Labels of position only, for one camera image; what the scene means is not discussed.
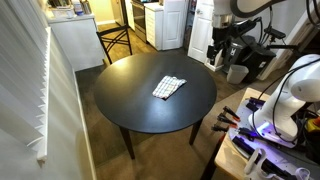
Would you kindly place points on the white cup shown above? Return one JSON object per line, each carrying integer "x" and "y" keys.
{"x": 70, "y": 13}

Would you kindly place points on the grey waste bin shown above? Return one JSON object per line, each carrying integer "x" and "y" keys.
{"x": 237, "y": 74}

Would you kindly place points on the white kitchen counter cabinet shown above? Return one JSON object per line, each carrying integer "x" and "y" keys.
{"x": 78, "y": 43}

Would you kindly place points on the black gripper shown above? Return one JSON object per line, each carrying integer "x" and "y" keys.
{"x": 221, "y": 36}

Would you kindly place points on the white vertical window blinds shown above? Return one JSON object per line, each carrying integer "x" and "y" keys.
{"x": 20, "y": 66}

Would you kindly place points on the plaid checkered towel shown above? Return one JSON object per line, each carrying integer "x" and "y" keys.
{"x": 167, "y": 86}

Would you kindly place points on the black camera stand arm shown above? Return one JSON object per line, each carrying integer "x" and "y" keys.
{"x": 276, "y": 35}

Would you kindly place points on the black floor appliance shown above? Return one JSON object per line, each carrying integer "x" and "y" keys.
{"x": 253, "y": 56}

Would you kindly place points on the round black table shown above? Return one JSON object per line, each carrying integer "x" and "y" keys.
{"x": 146, "y": 100}

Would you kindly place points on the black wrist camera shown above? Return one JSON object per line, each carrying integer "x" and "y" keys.
{"x": 244, "y": 28}

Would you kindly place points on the black clamp orange tip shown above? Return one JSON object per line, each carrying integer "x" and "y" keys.
{"x": 231, "y": 113}
{"x": 227, "y": 120}
{"x": 220, "y": 128}

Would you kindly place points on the black wooden chair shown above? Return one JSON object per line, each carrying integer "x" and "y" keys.
{"x": 115, "y": 40}

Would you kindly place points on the white blue container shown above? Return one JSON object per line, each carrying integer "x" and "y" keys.
{"x": 78, "y": 7}

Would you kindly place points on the tall white cabinet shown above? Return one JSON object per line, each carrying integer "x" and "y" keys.
{"x": 170, "y": 23}

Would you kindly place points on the yellow red tool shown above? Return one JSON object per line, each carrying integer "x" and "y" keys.
{"x": 313, "y": 125}

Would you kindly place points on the stainless steel oven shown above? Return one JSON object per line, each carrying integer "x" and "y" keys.
{"x": 138, "y": 18}

